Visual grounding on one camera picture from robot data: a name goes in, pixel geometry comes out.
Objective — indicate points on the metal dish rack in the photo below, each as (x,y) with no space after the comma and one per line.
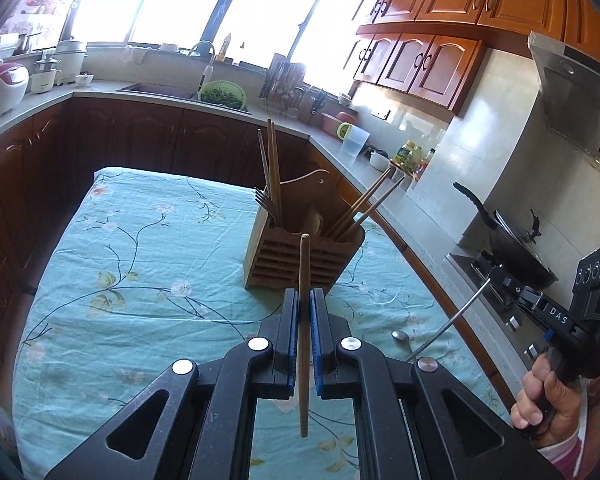
(285,82)

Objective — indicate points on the wooden wall cabinets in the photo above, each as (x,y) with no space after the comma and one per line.
(430,10)

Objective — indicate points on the wooden utensil holder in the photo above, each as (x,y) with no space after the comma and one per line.
(290,260)

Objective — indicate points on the metal ladle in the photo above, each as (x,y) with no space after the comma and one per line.
(455,312)

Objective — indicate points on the small white cup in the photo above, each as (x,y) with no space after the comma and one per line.
(84,79)

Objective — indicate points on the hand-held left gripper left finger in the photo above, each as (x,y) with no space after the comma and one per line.
(294,340)

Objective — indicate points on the tropical fruit wall poster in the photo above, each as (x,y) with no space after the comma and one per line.
(45,0)

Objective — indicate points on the dark kitchen scissors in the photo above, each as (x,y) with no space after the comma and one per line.
(319,101)

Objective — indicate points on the person's right hand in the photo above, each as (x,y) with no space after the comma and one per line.
(535,395)

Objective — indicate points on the steel range hood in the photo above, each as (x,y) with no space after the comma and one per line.
(575,90)

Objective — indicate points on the kitchen window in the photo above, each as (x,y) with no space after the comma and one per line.
(180,5)

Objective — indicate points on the white pink rice cooker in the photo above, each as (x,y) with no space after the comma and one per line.
(0,90)

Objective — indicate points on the black wok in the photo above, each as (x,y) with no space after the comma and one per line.
(525,265)

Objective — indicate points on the metal fork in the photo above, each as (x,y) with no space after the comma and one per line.
(261,200)
(271,202)

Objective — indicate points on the yellow soap bottle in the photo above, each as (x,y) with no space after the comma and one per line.
(226,49)

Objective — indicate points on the green label oil bottle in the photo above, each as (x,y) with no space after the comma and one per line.
(404,154)

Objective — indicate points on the kitchen sink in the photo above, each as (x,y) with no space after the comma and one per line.
(155,89)

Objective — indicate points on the yellow oil bottle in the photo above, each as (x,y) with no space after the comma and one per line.
(417,156)

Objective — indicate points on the silver electric cooker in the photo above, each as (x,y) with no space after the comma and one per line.
(72,60)

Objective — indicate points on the pink plastic container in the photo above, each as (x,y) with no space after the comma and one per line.
(337,120)

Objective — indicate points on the speckled kitchen countertop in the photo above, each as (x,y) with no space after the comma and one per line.
(40,102)

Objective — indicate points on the white dish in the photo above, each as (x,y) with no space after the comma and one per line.
(378,161)

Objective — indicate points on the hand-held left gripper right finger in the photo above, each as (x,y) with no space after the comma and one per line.
(314,345)

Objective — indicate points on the dark sauce bottle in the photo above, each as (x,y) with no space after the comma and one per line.
(430,159)

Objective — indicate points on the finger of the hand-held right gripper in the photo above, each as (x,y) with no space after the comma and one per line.
(527,312)
(512,282)

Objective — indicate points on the green colander with vegetables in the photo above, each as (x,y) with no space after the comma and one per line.
(222,95)

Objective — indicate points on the dark wooden chopstick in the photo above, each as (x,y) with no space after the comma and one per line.
(305,270)
(264,165)

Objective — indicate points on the floral teal tablecloth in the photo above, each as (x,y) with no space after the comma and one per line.
(130,285)

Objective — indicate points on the wooden base cabinets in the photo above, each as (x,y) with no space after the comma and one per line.
(155,135)

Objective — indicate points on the chrome kitchen faucet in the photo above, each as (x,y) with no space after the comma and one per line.
(207,60)

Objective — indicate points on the gas stove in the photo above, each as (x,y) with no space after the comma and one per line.
(490,310)

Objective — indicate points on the wok lid with knob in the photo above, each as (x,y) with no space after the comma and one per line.
(517,237)

